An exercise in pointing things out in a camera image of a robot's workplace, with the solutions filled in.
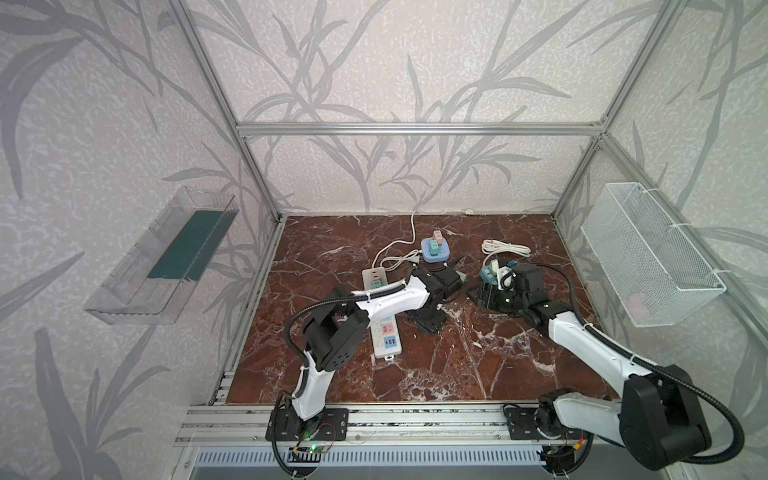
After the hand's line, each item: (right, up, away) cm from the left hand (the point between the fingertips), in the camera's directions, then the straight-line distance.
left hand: (430, 314), depth 89 cm
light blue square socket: (+6, +17, +16) cm, 25 cm away
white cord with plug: (-13, +14, +17) cm, 26 cm away
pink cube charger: (+4, +23, +16) cm, 29 cm away
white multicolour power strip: (-13, -6, -3) cm, 15 cm away
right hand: (+13, +9, -2) cm, 16 cm away
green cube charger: (+17, +15, -8) cm, 24 cm away
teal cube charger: (+3, +20, +13) cm, 24 cm away
